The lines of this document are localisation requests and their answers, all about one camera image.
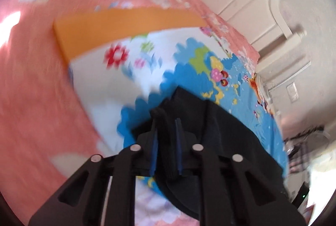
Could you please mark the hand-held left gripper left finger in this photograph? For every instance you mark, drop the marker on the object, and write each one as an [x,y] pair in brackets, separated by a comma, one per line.
[154,147]

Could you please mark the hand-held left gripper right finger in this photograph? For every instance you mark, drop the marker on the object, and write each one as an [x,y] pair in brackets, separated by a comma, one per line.
[178,147]

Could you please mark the black pants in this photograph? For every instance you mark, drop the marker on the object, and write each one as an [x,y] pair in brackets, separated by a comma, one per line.
[236,136]

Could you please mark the striped curtain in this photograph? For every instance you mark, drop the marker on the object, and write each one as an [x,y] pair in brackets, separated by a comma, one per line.
[299,160]

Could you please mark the grey desk fan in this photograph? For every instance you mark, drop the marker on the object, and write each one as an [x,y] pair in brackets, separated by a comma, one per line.
[307,136]

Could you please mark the cartoon printed blanket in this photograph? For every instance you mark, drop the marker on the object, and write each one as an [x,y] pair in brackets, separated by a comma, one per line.
[105,79]

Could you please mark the yellow pillow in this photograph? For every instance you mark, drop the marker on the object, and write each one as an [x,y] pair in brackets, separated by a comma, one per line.
[256,83]

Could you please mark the pink floral pillow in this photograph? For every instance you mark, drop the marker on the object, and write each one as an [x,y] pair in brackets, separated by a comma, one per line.
[236,42]

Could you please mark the pink floral bedsheet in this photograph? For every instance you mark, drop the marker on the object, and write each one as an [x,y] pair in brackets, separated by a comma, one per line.
[31,97]

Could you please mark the wall socket panel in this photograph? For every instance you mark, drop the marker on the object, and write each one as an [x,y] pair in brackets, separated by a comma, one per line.
[292,92]

